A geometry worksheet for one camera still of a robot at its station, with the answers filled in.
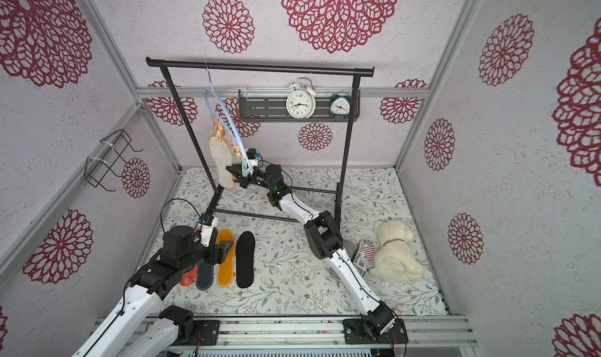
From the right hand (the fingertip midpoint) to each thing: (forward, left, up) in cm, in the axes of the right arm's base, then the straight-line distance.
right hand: (225, 165), depth 87 cm
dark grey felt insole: (-33, +6, -24) cm, 41 cm away
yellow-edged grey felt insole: (0, 0, +5) cm, 5 cm away
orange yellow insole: (-30, 0, -25) cm, 39 cm away
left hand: (-25, -2, -11) cm, 28 cm away
